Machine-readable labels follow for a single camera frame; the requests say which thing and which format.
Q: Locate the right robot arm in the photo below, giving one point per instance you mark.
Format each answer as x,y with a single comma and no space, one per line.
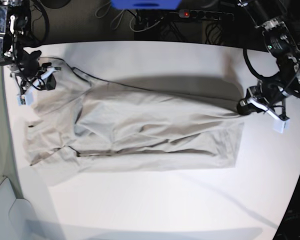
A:
15,35

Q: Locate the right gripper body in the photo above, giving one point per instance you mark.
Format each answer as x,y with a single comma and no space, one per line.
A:
28,80

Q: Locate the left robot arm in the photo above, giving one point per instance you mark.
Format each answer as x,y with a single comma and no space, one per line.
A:
281,41

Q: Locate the blue box top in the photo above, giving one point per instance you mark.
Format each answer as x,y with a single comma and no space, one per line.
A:
145,4

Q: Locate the beige t-shirt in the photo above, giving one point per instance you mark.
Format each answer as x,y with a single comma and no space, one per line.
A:
88,125

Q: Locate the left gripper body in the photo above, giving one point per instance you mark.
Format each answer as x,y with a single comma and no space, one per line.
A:
270,99

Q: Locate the black power strip red switch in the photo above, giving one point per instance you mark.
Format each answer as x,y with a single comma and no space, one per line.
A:
205,15

